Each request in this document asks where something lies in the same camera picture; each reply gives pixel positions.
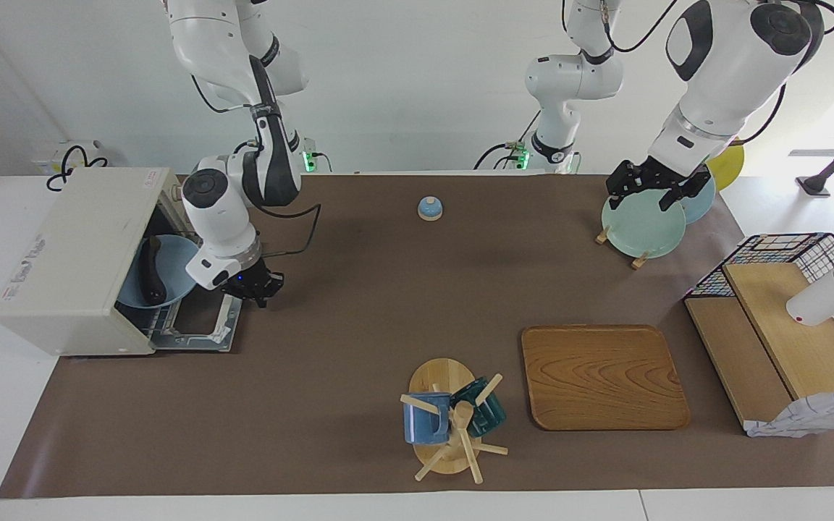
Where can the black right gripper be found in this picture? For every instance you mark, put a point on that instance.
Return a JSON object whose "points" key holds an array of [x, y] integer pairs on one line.
{"points": [[243, 278]]}

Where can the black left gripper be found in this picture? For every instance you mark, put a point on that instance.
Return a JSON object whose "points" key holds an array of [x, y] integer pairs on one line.
{"points": [[659, 175]]}

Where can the dark purple eggplant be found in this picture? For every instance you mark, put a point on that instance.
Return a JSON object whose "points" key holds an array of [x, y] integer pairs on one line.
{"points": [[151, 278]]}

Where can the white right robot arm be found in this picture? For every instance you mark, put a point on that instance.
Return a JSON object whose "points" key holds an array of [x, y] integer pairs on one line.
{"points": [[229, 210]]}

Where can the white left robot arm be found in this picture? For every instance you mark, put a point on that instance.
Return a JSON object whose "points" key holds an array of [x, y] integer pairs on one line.
{"points": [[721, 72]]}

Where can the metal oven rack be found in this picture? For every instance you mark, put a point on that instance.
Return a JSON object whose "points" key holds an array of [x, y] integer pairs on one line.
{"points": [[153, 318]]}

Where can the cream toaster oven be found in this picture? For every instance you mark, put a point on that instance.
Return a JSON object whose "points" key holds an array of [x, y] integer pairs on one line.
{"points": [[69, 260]]}

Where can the pale green plate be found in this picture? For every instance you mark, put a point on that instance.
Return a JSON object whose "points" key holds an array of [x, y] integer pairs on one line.
{"points": [[641, 228]]}

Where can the light blue racked plate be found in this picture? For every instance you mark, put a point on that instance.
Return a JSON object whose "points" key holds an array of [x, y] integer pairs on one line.
{"points": [[699, 206]]}

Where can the wooden plate rack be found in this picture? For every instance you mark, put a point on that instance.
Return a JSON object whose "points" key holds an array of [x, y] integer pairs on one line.
{"points": [[639, 261]]}

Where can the yellow plate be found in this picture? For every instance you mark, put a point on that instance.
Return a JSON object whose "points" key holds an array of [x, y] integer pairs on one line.
{"points": [[728, 166]]}

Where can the brown table mat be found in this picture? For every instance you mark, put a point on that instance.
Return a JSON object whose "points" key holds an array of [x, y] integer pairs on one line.
{"points": [[388, 325]]}

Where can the small blue bell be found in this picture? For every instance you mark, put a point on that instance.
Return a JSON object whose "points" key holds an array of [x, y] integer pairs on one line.
{"points": [[430, 209]]}

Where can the low wooden box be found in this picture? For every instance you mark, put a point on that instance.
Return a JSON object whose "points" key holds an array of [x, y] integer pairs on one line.
{"points": [[739, 354]]}

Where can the wooden mug tree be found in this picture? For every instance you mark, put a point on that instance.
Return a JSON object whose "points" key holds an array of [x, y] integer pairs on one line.
{"points": [[439, 376]]}

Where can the wooden serving tray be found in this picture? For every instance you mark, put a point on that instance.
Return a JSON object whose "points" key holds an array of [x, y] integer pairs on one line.
{"points": [[601, 376]]}

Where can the white cup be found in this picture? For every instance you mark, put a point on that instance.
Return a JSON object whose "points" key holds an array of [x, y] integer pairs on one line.
{"points": [[822, 300]]}

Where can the blue mug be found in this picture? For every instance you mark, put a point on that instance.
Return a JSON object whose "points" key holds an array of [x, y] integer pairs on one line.
{"points": [[424, 427]]}

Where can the tall wooden box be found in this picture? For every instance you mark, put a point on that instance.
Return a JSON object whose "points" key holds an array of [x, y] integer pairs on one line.
{"points": [[801, 347]]}

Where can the dark green mug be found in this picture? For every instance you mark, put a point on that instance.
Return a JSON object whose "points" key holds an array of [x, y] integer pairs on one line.
{"points": [[489, 416]]}

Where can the white patterned cloth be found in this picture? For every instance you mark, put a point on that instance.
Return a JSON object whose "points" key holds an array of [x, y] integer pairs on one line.
{"points": [[808, 416]]}

